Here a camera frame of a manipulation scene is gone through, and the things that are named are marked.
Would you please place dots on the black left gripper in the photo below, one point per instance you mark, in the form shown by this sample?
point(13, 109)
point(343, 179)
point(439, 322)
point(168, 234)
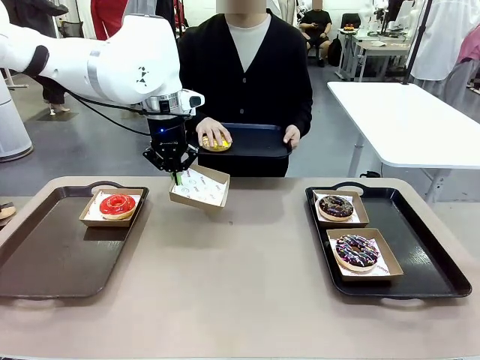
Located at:
point(167, 135)

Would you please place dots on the yellow sprinkled donut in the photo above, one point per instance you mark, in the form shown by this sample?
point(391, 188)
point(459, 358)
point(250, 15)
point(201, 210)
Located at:
point(225, 147)

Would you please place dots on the brown cardboard box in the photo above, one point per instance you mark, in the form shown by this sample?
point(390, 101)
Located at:
point(390, 258)
point(108, 224)
point(360, 210)
point(198, 206)

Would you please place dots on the red glazed donut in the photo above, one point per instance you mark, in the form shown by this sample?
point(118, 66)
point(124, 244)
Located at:
point(108, 210)

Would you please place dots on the small black plain tray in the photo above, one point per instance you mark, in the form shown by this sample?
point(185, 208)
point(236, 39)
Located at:
point(258, 142)

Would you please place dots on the chocolate nut donut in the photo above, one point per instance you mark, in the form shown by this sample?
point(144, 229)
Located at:
point(328, 210)

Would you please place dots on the purple sprinkled chocolate donut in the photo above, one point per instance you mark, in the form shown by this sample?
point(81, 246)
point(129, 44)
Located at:
point(345, 258)

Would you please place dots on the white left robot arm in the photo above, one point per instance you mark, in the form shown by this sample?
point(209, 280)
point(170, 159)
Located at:
point(112, 63)

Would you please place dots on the person's left forearm black sleeve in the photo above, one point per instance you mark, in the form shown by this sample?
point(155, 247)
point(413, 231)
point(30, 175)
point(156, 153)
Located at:
point(302, 116)

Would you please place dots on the person's right hand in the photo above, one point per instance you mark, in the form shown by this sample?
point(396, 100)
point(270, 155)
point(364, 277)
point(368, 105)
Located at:
point(212, 131)

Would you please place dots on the person's left hand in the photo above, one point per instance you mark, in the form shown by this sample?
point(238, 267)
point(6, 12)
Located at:
point(293, 135)

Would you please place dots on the person in black cardigan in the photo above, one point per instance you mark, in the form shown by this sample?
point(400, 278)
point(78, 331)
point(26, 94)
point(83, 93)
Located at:
point(255, 82)

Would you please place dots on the mannequin with black trousers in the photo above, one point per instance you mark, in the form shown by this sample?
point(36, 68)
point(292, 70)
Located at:
point(54, 95)

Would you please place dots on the dark hanging garments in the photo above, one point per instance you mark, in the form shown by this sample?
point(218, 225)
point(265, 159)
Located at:
point(167, 11)

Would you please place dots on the white cylindrical appliance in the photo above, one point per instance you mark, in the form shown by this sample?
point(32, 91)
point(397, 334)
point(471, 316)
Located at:
point(13, 127)

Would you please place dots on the brown topped donut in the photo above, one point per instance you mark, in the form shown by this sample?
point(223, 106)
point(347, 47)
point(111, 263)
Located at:
point(6, 212)

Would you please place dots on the black backpack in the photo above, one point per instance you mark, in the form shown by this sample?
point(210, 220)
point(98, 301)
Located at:
point(335, 52)

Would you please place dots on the seated person in black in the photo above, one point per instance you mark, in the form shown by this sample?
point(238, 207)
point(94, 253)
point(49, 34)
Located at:
point(317, 22)

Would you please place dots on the black table foot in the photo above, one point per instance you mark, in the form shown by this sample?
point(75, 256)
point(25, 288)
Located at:
point(369, 174)

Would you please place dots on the black office chair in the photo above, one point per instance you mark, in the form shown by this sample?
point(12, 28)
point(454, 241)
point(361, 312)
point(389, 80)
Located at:
point(350, 20)

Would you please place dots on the grey background desk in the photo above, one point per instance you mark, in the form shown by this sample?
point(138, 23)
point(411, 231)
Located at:
point(378, 48)

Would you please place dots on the white table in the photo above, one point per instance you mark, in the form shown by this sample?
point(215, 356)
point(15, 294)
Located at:
point(405, 120)

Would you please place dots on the white desktop robot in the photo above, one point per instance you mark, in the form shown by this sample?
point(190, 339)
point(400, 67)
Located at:
point(367, 18)

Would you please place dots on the black stand pole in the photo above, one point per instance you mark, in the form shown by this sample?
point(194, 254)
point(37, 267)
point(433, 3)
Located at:
point(414, 48)

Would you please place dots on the white hanging garment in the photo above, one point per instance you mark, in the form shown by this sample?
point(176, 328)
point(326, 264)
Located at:
point(446, 37)

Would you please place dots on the pink hanging garment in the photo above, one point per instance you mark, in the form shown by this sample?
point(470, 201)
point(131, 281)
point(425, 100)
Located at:
point(470, 45)

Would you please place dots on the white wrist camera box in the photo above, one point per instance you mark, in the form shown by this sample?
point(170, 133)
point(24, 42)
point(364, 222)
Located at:
point(193, 101)

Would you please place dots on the grey mannequin base plate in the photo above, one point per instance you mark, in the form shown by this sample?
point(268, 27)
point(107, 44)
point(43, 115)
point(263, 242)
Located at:
point(56, 116)

